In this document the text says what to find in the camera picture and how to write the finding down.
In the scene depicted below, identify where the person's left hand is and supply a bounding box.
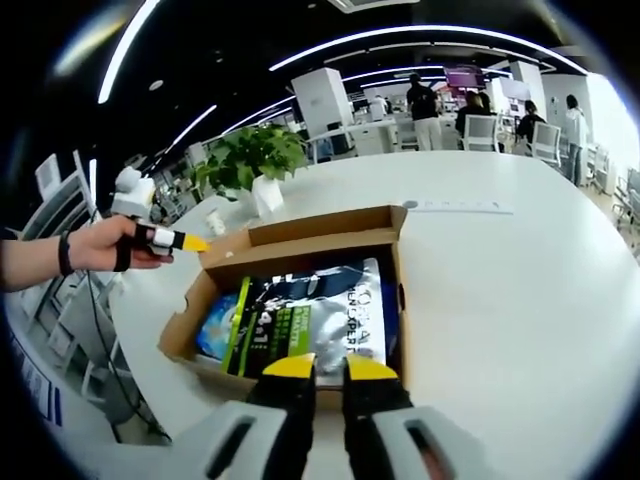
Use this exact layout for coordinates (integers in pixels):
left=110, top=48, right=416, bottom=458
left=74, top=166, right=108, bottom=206
left=74, top=215, right=175, bottom=275

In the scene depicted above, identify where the green small packet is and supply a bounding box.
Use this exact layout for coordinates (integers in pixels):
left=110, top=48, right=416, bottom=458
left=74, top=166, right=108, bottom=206
left=221, top=256, right=387, bottom=387

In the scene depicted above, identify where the potted green plant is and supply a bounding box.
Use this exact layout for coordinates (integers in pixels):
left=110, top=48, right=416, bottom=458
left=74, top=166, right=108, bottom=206
left=192, top=124, right=309, bottom=220

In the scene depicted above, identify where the black wristband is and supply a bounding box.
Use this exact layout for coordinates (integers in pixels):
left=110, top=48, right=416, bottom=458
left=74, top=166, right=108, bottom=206
left=57, top=231, right=76, bottom=277

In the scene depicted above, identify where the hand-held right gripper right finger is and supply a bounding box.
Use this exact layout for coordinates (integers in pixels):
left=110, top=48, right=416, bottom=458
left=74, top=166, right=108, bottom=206
left=342, top=355, right=489, bottom=480

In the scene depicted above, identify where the ceiling air conditioner unit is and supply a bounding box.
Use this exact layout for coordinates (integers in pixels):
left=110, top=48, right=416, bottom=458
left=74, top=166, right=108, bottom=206
left=324, top=0, right=422, bottom=14

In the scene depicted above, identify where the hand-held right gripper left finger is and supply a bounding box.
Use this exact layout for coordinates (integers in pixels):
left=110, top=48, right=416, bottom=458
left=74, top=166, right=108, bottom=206
left=202, top=352, right=319, bottom=480

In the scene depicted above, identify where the black cable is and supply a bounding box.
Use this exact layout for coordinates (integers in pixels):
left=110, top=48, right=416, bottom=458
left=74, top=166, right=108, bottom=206
left=83, top=269, right=172, bottom=446

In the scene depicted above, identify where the white mesh office chair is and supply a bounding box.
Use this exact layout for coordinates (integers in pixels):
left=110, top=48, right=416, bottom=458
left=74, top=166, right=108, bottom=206
left=529, top=122, right=563, bottom=167
left=462, top=113, right=502, bottom=152

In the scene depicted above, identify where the brown cardboard shoe box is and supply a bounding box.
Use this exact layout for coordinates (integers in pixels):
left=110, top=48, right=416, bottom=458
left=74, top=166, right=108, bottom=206
left=158, top=203, right=410, bottom=404

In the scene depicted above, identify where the light blue wet wipes pack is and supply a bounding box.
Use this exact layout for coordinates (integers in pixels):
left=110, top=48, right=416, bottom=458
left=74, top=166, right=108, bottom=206
left=195, top=292, right=242, bottom=362

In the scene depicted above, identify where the white shelving rack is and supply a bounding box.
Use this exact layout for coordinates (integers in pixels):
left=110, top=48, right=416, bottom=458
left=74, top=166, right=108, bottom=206
left=33, top=149, right=102, bottom=239

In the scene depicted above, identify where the purple wall screen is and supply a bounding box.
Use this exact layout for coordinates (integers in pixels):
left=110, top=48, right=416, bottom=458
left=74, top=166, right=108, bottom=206
left=443, top=67, right=487, bottom=90

